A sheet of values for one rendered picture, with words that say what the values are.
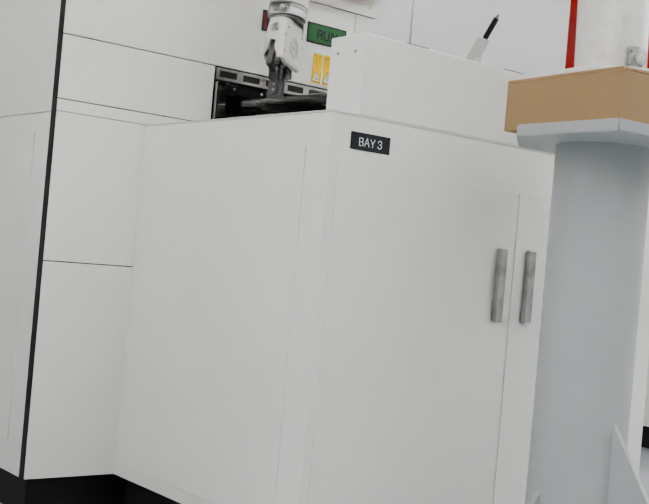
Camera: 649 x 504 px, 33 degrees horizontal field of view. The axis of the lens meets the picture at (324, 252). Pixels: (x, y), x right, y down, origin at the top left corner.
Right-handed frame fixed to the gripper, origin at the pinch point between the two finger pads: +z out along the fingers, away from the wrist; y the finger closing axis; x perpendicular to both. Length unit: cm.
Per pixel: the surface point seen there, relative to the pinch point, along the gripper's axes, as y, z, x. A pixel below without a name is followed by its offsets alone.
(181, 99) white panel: -6.3, 4.5, 19.0
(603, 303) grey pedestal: -22, 42, -77
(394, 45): -32, 2, -38
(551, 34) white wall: 309, -130, 14
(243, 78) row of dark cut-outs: 6.0, -4.5, 11.7
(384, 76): -33, 8, -38
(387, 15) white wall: 215, -103, 64
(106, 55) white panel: -23.4, 0.8, 27.6
